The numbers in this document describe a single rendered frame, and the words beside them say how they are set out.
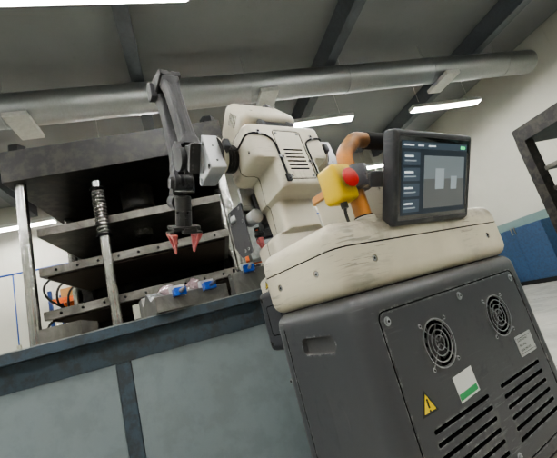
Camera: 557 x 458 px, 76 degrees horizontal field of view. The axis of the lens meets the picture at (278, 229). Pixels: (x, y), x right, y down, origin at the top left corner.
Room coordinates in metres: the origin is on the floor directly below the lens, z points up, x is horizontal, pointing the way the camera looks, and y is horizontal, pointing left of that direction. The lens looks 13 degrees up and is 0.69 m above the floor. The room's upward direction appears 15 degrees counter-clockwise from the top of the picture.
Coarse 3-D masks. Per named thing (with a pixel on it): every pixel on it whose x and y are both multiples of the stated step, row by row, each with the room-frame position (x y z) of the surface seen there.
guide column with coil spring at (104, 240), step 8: (96, 184) 2.01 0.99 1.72; (96, 192) 2.00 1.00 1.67; (96, 208) 2.00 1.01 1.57; (104, 208) 2.03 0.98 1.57; (96, 216) 2.01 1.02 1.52; (104, 224) 2.01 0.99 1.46; (104, 232) 2.01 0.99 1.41; (104, 240) 2.01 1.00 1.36; (104, 248) 2.00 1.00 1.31; (104, 256) 2.00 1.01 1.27; (112, 256) 2.03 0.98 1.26; (104, 264) 2.01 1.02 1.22; (112, 264) 2.02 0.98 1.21; (104, 272) 2.01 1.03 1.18; (112, 272) 2.01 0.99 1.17; (112, 280) 2.01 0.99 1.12; (112, 288) 2.01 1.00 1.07; (112, 296) 2.00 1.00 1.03; (112, 304) 2.00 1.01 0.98; (120, 304) 2.03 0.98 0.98; (112, 312) 2.01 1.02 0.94; (120, 312) 2.02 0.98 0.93; (112, 320) 2.02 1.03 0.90; (120, 320) 2.02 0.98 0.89
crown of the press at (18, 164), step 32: (160, 128) 2.05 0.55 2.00; (0, 160) 1.85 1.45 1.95; (32, 160) 1.89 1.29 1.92; (64, 160) 1.92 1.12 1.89; (96, 160) 1.96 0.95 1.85; (128, 160) 2.00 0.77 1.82; (160, 160) 2.08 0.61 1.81; (32, 192) 2.04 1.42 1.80; (64, 192) 2.15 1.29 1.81; (128, 192) 2.29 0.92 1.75; (160, 192) 2.56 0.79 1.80
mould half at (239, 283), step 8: (240, 272) 1.40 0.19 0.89; (256, 272) 1.41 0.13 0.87; (232, 280) 1.46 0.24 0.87; (240, 280) 1.40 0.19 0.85; (248, 280) 1.40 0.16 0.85; (256, 280) 1.41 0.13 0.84; (232, 288) 1.62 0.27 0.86; (240, 288) 1.40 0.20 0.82; (248, 288) 1.40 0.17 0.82; (256, 288) 1.41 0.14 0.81
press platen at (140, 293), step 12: (204, 276) 2.16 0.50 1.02; (216, 276) 2.17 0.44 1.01; (144, 288) 2.09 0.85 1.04; (156, 288) 2.10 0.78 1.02; (96, 300) 2.03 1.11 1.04; (108, 300) 2.04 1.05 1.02; (120, 300) 2.06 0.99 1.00; (132, 300) 2.08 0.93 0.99; (48, 312) 1.98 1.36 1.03; (60, 312) 2.00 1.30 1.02; (72, 312) 2.00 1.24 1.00; (84, 312) 2.03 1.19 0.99
